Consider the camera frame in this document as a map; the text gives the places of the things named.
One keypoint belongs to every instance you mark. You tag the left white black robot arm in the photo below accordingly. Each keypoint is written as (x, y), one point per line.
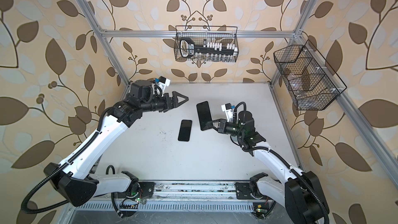
(72, 177)

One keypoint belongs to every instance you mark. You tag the aluminium front rail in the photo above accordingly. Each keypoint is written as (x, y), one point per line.
(249, 196)

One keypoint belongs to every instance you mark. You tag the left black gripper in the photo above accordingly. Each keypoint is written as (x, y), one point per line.
(167, 106)

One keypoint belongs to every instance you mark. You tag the wrist white camera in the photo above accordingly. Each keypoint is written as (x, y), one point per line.
(163, 82)
(228, 109)

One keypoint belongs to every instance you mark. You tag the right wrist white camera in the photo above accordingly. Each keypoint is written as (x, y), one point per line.
(228, 109)

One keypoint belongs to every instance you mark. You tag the back wall wire basket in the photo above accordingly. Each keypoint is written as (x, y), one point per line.
(225, 34)

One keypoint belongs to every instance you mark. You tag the right wall wire basket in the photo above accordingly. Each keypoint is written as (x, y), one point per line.
(312, 82)

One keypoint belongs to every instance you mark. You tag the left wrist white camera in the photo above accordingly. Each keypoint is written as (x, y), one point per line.
(163, 82)

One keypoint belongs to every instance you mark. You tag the black tool with white bits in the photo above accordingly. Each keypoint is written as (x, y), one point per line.
(206, 50)

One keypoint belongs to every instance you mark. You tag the wall wire basket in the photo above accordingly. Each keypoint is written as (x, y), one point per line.
(225, 34)
(312, 82)

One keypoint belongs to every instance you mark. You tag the black smartphone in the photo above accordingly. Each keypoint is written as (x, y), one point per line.
(204, 115)
(185, 131)

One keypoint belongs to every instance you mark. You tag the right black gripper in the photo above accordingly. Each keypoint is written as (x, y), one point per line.
(223, 125)

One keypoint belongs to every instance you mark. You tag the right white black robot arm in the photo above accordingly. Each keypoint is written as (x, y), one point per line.
(279, 168)

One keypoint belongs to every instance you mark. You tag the aluminium frame bars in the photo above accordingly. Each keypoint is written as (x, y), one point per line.
(383, 155)

